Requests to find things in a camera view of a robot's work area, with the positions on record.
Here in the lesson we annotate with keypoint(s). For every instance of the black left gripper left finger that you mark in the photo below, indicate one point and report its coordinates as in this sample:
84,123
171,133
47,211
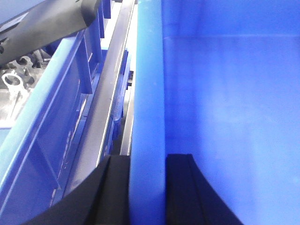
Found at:
101,199

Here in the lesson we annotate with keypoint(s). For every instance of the metal lane divider rail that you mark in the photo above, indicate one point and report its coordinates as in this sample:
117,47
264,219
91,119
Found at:
103,93

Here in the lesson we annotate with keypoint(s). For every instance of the neighbouring blue ribbed bin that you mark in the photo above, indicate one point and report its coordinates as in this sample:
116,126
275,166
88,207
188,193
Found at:
45,129

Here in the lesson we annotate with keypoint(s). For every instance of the light blue plastic bin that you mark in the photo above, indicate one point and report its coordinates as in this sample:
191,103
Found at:
219,79

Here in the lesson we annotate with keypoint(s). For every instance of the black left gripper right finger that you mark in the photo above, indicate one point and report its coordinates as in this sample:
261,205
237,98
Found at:
190,199

